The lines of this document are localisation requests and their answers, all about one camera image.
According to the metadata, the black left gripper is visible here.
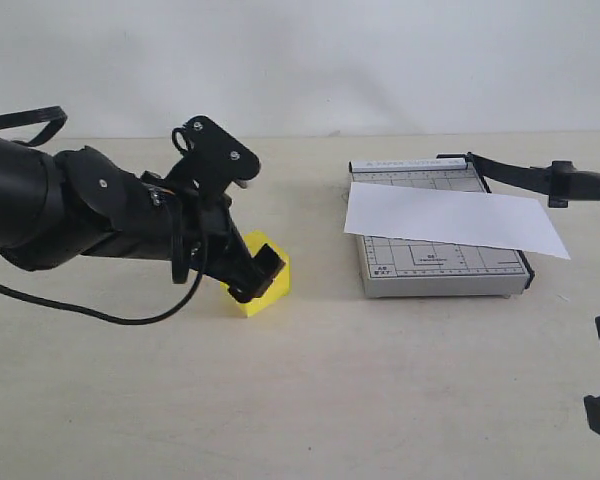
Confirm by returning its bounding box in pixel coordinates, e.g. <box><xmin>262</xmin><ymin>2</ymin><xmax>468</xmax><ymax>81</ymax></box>
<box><xmin>141</xmin><ymin>171</ymin><xmax>286</xmax><ymax>303</ymax></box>

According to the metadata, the yellow foam cube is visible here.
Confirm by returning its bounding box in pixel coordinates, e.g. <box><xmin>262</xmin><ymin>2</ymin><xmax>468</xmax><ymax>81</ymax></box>
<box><xmin>226</xmin><ymin>230</ymin><xmax>291</xmax><ymax>318</ymax></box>

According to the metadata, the white paper sheet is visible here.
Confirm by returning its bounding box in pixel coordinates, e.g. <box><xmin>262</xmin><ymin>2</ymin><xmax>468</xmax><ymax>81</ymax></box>
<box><xmin>343</xmin><ymin>182</ymin><xmax>570</xmax><ymax>260</ymax></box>

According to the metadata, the black cutter blade arm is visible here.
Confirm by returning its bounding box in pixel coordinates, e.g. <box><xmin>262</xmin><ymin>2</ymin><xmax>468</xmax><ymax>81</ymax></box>
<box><xmin>436</xmin><ymin>152</ymin><xmax>600</xmax><ymax>208</ymax></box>

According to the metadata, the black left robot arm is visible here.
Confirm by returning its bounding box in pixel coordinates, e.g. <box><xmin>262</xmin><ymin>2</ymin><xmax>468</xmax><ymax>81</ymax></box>
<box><xmin>0</xmin><ymin>138</ymin><xmax>285</xmax><ymax>303</ymax></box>

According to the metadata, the grey paper cutter base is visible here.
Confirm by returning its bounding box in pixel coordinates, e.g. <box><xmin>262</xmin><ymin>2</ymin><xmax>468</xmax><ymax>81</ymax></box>
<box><xmin>349</xmin><ymin>154</ymin><xmax>535</xmax><ymax>298</ymax></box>

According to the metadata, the black camera cable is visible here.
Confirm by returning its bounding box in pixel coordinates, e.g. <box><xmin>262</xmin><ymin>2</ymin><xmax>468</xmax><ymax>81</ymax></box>
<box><xmin>0</xmin><ymin>189</ymin><xmax>211</xmax><ymax>326</ymax></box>

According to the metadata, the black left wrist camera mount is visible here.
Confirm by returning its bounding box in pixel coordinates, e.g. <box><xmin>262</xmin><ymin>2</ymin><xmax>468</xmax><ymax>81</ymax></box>
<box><xmin>167</xmin><ymin>115</ymin><xmax>261</xmax><ymax>208</ymax></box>

